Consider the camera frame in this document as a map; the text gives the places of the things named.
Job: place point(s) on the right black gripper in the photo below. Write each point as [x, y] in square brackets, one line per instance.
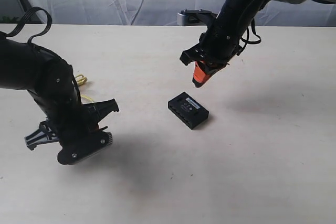
[212, 48]

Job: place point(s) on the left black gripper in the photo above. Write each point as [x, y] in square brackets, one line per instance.
[79, 134]

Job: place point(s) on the black network switch box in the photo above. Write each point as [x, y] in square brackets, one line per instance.
[188, 110]

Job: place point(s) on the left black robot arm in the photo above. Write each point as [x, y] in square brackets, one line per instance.
[50, 81]

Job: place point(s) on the right black silver robot arm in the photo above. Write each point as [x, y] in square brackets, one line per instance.
[238, 16]

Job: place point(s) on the green plant leaves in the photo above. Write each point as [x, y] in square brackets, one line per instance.
[9, 20]

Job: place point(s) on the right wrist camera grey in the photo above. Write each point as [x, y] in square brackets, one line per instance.
[189, 17]

